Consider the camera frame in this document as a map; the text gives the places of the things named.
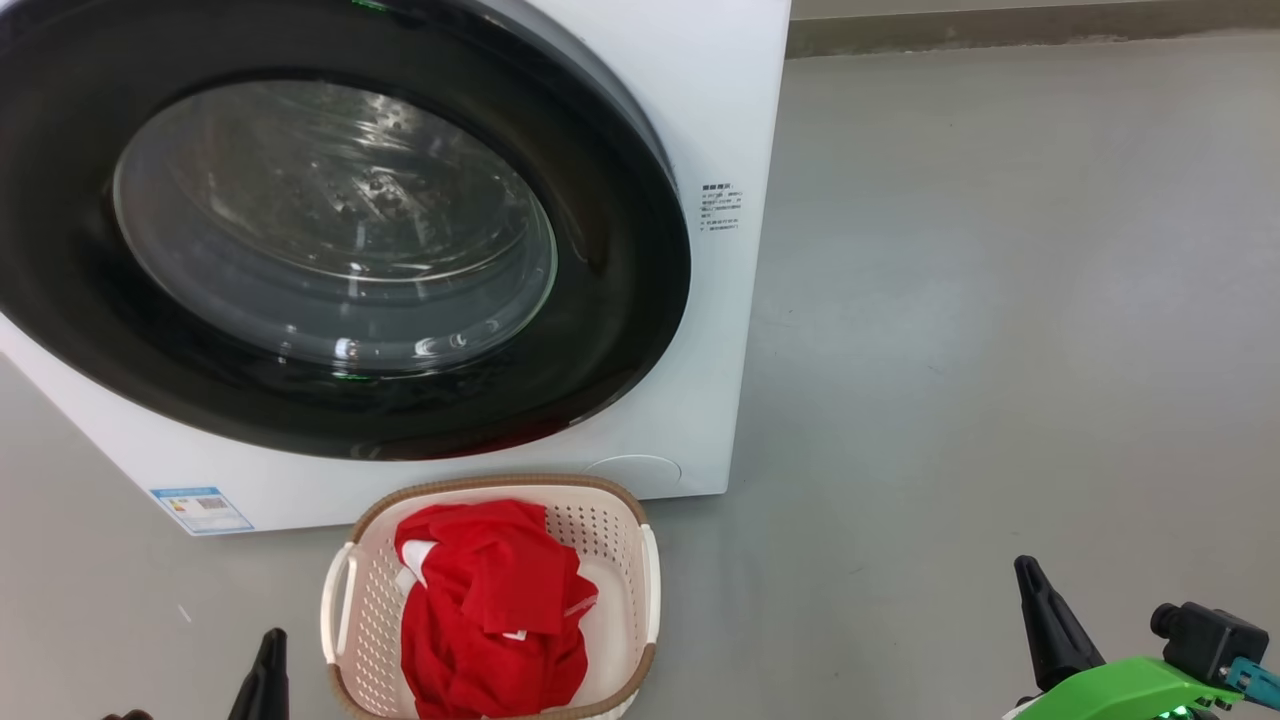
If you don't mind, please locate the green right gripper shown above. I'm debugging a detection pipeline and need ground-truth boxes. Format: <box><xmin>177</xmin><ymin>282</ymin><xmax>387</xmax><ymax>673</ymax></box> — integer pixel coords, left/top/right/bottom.
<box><xmin>1005</xmin><ymin>556</ymin><xmax>1251</xmax><ymax>720</ymax></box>

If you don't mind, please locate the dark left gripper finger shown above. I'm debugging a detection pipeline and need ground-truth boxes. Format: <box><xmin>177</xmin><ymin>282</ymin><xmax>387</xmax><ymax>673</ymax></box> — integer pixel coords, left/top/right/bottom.
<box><xmin>228</xmin><ymin>628</ymin><xmax>289</xmax><ymax>720</ymax></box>

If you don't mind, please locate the red and white garment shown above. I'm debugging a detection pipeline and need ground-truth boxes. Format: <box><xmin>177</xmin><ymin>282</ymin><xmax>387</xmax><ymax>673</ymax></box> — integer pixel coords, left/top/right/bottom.
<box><xmin>394</xmin><ymin>499</ymin><xmax>599</xmax><ymax>720</ymax></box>

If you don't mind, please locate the dark washing machine door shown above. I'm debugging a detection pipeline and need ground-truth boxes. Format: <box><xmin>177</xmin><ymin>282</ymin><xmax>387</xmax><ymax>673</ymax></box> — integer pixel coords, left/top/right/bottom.
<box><xmin>0</xmin><ymin>0</ymin><xmax>693</xmax><ymax>461</ymax></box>

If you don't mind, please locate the cream perforated laundry basket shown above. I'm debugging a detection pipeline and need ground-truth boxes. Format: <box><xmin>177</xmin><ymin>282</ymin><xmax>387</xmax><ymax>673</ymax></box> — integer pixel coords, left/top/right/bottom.
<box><xmin>320</xmin><ymin>474</ymin><xmax>661</xmax><ymax>720</ymax></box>

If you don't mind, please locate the white front-load washing machine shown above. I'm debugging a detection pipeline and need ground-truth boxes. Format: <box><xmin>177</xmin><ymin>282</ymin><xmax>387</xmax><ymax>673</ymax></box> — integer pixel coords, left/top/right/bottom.
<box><xmin>0</xmin><ymin>0</ymin><xmax>793</xmax><ymax>536</ymax></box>

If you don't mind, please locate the blue energy label sticker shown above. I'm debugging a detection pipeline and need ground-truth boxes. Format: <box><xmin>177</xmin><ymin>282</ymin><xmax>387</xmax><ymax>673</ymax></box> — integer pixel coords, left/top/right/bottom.
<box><xmin>150</xmin><ymin>486</ymin><xmax>254</xmax><ymax>535</ymax></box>

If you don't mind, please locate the round white filter cover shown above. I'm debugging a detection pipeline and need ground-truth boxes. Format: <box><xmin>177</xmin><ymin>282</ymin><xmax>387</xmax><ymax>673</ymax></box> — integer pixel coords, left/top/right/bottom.
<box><xmin>583</xmin><ymin>455</ymin><xmax>683</xmax><ymax>498</ymax></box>

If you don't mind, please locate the printed notice text label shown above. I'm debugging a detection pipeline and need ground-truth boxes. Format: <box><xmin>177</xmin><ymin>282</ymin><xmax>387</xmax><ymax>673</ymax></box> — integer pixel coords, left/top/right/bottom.
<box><xmin>700</xmin><ymin>183</ymin><xmax>743</xmax><ymax>233</ymax></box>

